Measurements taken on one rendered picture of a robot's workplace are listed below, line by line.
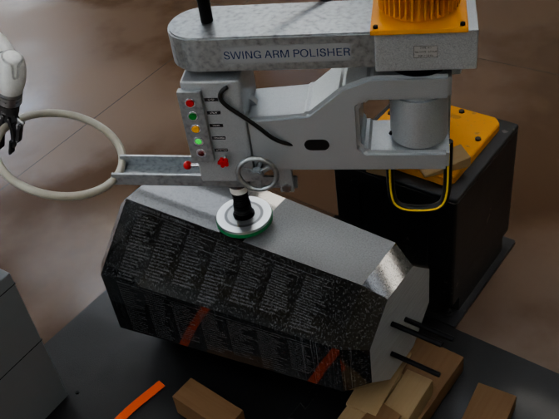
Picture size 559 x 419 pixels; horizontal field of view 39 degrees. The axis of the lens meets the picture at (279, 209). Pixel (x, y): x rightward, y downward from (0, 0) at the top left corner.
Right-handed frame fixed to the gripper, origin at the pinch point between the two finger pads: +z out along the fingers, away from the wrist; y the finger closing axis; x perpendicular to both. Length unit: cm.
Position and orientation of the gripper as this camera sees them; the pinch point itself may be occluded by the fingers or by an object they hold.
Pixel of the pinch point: (7, 143)
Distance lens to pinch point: 322.7
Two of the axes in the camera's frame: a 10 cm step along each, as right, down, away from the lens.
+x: 3.8, -5.6, 7.4
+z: -2.7, 6.9, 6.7
